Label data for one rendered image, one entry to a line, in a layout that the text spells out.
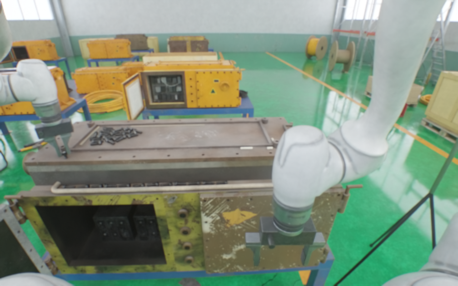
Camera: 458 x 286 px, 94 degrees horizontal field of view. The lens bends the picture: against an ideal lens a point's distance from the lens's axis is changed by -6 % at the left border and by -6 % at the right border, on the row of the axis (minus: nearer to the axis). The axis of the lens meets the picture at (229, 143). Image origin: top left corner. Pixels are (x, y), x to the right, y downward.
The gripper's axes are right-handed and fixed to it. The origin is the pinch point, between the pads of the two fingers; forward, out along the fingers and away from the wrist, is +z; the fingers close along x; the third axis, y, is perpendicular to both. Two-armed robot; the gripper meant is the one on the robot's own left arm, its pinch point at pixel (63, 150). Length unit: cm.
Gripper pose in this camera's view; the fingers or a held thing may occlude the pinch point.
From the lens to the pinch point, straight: 121.0
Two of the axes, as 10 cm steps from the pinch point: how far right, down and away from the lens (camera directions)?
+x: 8.3, -2.6, 4.9
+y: 5.5, 4.0, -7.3
